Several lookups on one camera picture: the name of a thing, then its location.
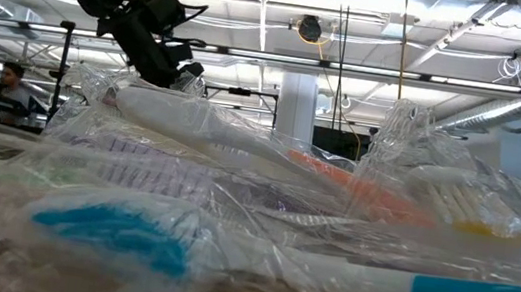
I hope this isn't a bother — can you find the orange white toothbrush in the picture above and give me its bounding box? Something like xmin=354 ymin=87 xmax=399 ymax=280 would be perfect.
xmin=348 ymin=92 xmax=521 ymax=247
xmin=41 ymin=58 xmax=453 ymax=231

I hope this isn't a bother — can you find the green white toothbrush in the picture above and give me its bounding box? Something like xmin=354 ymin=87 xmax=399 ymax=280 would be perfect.
xmin=0 ymin=151 xmax=83 ymax=199

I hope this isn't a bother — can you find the black pole stand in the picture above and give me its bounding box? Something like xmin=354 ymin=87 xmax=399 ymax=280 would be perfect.
xmin=44 ymin=19 xmax=79 ymax=126

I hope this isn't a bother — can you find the purple white wrapped toothbrush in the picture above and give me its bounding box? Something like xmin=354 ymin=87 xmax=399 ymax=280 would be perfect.
xmin=47 ymin=128 xmax=354 ymax=229

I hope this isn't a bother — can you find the long ceiling light strip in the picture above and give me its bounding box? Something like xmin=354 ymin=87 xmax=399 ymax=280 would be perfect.
xmin=0 ymin=16 xmax=521 ymax=97

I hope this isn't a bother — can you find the person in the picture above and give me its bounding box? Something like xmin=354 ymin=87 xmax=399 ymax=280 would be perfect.
xmin=0 ymin=59 xmax=53 ymax=132

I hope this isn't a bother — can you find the white square pillar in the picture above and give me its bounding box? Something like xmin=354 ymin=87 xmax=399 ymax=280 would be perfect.
xmin=273 ymin=70 xmax=321 ymax=147

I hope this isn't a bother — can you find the blue white wrapped toothbrush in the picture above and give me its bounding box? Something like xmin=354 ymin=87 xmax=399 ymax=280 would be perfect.
xmin=16 ymin=183 xmax=521 ymax=292

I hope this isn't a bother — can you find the black monitor screen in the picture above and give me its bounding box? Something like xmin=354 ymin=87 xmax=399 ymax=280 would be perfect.
xmin=310 ymin=125 xmax=374 ymax=162

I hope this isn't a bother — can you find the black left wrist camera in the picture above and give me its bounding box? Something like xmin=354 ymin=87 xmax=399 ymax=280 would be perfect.
xmin=136 ymin=0 xmax=191 ymax=40

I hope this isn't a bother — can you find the black gantry frame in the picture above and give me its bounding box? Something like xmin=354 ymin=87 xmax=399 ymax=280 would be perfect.
xmin=200 ymin=82 xmax=282 ymax=132

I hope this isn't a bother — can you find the black ceiling cable reel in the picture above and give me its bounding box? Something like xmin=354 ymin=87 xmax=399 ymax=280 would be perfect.
xmin=296 ymin=13 xmax=325 ymax=45

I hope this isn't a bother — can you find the black hanging cable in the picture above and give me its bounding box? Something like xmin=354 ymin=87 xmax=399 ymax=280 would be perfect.
xmin=321 ymin=0 xmax=359 ymax=132

